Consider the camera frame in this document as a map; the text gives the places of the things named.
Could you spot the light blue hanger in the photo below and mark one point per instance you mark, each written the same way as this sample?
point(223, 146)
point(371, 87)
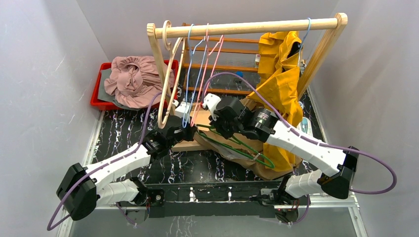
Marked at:
point(301, 45)

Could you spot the beige wooden hanger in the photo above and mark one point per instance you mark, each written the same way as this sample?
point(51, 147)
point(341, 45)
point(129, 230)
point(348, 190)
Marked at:
point(168, 92)

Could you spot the pink hanger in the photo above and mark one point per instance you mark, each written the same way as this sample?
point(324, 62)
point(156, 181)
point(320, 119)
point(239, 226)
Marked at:
point(208, 53)

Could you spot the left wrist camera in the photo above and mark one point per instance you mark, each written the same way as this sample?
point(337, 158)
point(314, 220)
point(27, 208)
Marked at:
point(182, 109)

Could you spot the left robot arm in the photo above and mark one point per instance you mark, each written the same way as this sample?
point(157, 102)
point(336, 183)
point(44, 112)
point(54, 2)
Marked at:
point(85, 188)

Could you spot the grey pleated skirt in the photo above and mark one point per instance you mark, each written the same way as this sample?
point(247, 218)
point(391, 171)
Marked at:
point(103, 95)

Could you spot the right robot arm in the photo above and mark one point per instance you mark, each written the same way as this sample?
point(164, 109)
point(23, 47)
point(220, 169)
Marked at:
point(335, 168)

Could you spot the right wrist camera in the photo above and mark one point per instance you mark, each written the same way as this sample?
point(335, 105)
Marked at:
point(209, 103)

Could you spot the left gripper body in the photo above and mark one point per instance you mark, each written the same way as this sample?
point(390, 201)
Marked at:
point(178, 130)

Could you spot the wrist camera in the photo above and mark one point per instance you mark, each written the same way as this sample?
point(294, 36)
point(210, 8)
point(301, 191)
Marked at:
point(182, 109)
point(209, 103)

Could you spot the yellow skirt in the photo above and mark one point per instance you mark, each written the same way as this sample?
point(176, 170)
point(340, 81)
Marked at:
point(279, 74)

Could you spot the white teal object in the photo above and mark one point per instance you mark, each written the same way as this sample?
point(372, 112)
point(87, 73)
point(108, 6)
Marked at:
point(305, 126)

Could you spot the green hanger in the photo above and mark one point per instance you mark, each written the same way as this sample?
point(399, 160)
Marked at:
point(237, 147)

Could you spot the orange wooden shelf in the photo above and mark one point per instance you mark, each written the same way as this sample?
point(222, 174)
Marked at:
point(238, 53)

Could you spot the pink skirt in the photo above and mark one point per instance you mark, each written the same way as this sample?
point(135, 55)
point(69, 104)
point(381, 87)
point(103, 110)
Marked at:
point(134, 81)

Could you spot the brown skirt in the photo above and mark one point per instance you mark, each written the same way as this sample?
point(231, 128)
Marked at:
point(284, 161)

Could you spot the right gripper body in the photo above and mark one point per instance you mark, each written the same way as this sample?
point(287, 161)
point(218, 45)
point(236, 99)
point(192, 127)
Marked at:
point(228, 128)

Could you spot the red plastic bin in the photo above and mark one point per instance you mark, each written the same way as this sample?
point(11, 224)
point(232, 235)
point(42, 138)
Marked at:
point(105, 105)

